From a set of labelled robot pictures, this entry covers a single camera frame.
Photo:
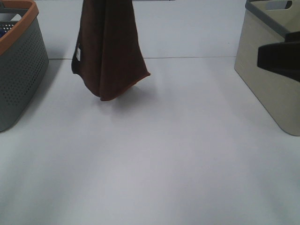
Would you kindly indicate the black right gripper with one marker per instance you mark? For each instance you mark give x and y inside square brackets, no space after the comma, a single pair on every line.
[282,58]

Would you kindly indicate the brown towel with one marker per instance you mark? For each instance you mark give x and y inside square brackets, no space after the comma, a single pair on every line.
[107,53]

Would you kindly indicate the beige bin grey rim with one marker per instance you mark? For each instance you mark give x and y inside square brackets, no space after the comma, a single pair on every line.
[267,22]

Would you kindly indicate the grey perforated basket orange rim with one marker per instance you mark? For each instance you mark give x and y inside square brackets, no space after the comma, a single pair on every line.
[23,59]

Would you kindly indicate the blue cloth in basket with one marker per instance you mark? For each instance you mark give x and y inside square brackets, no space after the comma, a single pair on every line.
[2,33]

